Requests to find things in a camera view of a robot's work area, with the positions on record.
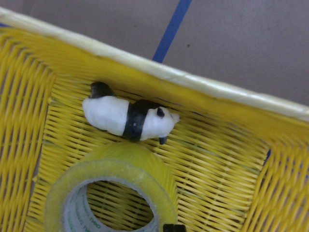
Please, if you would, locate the toy panda figure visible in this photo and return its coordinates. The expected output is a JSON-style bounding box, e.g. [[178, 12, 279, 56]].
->
[[82, 82, 180, 145]]

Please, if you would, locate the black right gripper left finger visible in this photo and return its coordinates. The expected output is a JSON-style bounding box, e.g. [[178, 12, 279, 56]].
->
[[163, 224, 175, 232]]

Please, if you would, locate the yellow packing tape roll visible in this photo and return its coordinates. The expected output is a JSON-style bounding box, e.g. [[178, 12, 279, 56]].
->
[[44, 142, 178, 232]]

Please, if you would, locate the yellow woven plastic basket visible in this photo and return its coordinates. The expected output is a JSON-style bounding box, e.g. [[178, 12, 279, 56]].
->
[[0, 8, 309, 232]]

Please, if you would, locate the blue tape line lengthwise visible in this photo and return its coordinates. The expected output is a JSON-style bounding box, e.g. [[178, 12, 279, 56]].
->
[[152, 0, 192, 63]]

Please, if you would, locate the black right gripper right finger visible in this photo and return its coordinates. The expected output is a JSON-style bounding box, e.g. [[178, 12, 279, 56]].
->
[[174, 224, 185, 232]]

